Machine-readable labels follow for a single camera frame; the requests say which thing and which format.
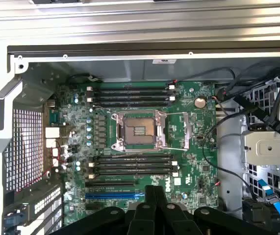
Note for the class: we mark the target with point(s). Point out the silver locking lever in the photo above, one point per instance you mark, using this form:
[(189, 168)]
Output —
[(134, 154), (103, 109)]

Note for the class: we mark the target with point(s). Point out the green motherboard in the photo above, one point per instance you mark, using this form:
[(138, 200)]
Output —
[(193, 171)]

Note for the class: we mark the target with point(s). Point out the blue expansion slot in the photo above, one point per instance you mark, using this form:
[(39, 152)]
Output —
[(110, 196)]

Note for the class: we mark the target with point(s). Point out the silver coin battery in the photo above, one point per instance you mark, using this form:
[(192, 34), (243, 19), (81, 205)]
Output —
[(200, 102)]

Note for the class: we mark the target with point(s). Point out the silver metal disk bay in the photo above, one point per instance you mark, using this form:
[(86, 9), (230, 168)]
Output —
[(269, 147)]

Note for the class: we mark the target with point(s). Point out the short black expansion slot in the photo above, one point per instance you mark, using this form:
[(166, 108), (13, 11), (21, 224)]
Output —
[(93, 207)]

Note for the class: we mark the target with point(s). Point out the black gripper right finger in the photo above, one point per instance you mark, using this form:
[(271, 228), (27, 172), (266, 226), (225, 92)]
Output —
[(169, 220)]

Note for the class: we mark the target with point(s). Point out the CPU socket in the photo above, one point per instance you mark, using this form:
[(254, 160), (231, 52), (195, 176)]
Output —
[(139, 129)]

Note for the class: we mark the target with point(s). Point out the long black expansion slot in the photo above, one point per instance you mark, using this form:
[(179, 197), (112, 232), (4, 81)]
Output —
[(110, 183)]

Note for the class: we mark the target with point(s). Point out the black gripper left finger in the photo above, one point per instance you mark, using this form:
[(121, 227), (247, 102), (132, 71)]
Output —
[(142, 220)]

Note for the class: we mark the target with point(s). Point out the silver socket cover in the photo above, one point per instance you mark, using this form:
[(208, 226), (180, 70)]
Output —
[(186, 129)]

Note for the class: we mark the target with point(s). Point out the open PC case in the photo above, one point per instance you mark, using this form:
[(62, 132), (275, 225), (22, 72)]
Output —
[(134, 71)]

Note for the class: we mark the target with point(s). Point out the RAM slot white latches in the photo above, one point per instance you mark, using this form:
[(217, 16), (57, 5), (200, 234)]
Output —
[(130, 173), (130, 162), (130, 87), (130, 98)]

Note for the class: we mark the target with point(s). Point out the RAM slot black latches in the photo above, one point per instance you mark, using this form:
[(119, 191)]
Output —
[(130, 93), (130, 104), (130, 168), (130, 157)]

